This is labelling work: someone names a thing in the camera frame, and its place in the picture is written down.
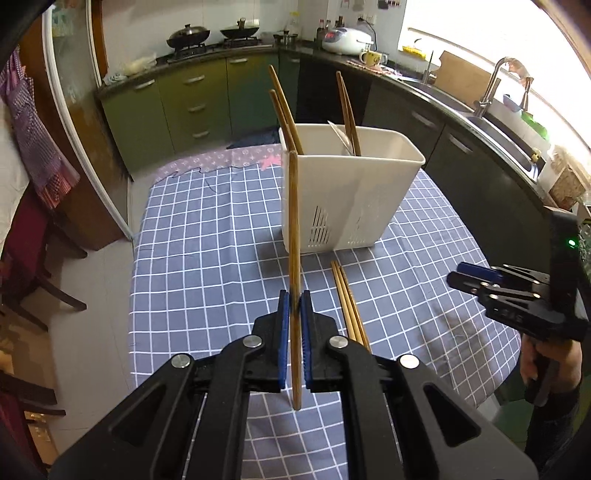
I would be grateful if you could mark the gas stove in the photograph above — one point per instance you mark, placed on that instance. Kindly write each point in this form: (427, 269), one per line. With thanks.
(212, 48)

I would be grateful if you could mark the person's right hand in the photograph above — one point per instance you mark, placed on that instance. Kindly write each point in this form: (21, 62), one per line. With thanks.
(568, 367)

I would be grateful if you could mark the black wok with lid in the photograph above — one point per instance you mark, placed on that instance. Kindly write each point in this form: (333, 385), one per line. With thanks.
(187, 37)

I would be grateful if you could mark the yellow mug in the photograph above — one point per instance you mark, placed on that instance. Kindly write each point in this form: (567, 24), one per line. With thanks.
(371, 57)

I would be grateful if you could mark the white rice cooker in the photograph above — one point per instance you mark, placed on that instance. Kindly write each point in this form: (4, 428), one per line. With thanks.
(346, 40)

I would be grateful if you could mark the green plastic container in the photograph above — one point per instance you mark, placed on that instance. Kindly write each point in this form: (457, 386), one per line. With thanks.
(535, 127)

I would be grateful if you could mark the sliding glass door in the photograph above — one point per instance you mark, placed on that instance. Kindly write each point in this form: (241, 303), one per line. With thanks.
(78, 115)

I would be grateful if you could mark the steel double sink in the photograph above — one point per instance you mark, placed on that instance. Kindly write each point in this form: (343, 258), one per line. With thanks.
(503, 134)

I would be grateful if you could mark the purple checked apron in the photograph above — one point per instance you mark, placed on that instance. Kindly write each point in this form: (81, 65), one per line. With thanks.
(37, 138)

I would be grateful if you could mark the bright window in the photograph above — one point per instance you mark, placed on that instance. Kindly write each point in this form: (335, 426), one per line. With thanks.
(485, 27)

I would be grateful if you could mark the brown wooden chopstick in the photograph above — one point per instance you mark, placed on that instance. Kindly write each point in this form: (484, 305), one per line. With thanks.
(283, 120)
(345, 108)
(284, 104)
(351, 115)

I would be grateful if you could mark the purple hanging caddy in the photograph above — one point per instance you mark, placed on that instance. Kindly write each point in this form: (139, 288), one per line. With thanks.
(512, 104)

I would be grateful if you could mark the pink rag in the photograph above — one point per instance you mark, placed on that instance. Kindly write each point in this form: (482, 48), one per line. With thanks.
(524, 74)

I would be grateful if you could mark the pink patterned cloth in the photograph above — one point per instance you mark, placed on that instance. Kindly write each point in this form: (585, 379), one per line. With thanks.
(217, 159)

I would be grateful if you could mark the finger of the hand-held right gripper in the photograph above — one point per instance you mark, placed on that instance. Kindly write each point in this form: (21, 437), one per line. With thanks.
(466, 281)
(480, 272)

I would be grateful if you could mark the green lower cabinets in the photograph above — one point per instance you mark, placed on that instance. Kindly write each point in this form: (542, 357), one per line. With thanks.
(194, 106)

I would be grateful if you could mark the white plastic utensil holder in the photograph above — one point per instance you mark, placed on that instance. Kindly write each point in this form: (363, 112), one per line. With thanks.
(360, 194)

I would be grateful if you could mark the person's right forearm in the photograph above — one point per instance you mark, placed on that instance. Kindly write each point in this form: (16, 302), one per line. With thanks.
(554, 438)

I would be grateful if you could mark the dark lower cabinets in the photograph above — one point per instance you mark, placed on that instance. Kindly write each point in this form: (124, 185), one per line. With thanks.
(415, 120)

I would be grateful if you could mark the dark sauce bottles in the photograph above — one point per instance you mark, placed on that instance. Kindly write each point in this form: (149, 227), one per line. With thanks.
(328, 28)

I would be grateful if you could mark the tall steel faucet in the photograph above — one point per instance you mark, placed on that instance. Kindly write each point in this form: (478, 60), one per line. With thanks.
(485, 97)

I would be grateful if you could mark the clear plastic spoon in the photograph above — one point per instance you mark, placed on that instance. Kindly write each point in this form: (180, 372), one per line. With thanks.
(339, 136)

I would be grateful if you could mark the dark floor mat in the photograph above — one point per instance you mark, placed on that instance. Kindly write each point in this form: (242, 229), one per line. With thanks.
(254, 137)

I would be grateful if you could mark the light bamboo chopstick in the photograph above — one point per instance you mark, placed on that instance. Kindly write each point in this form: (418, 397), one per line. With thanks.
(294, 230)
(354, 305)
(349, 303)
(342, 300)

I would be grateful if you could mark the yellow sponge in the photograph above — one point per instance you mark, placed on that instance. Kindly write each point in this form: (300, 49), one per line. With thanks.
(413, 51)

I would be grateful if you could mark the white hanging sheet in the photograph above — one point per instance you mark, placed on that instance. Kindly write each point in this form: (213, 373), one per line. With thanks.
(9, 161)

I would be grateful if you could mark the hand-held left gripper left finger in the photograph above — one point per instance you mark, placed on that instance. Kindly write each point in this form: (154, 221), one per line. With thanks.
(282, 341)

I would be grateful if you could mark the blue checked tablecloth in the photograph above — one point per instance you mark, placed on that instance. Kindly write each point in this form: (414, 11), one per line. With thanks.
(207, 277)

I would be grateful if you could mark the small steel pot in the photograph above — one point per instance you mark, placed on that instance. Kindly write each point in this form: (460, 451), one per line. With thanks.
(285, 38)

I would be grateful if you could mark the wooden cutting board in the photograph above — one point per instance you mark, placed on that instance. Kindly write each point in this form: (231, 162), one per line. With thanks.
(461, 74)

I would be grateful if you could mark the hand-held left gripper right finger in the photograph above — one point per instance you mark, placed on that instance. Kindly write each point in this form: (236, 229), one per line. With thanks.
(307, 341)

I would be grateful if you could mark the red chair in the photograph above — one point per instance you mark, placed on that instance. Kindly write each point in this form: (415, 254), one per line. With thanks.
(27, 244)

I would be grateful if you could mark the white plastic bag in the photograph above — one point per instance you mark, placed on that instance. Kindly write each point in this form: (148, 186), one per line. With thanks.
(138, 64)

